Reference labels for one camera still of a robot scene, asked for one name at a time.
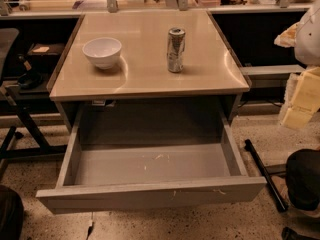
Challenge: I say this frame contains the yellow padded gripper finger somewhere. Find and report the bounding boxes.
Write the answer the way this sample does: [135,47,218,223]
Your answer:
[280,67,320,129]
[274,23,298,48]

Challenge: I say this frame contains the silver redbull can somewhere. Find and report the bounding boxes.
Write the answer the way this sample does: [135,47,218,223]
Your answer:
[167,27,186,73]

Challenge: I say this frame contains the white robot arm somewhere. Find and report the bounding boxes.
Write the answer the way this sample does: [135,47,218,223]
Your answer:
[274,0,320,129]

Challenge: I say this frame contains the grey cabinet with beige top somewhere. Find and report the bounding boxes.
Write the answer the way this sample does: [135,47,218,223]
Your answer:
[50,10,249,128]

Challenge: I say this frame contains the open grey top drawer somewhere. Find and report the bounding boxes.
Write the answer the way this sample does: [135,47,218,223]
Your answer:
[37,104,266,214]

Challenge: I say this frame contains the person's dark trouser leg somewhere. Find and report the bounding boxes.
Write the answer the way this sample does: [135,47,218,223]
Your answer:
[285,149,320,212]

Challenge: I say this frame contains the white ceramic bowl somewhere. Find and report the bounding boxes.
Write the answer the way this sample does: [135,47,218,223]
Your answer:
[82,37,122,70]

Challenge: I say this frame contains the black metal stand left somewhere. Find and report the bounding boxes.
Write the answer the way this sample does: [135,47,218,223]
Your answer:
[0,83,69,162]

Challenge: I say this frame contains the dark object bottom left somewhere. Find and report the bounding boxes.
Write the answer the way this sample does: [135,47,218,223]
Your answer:
[0,185,24,240]

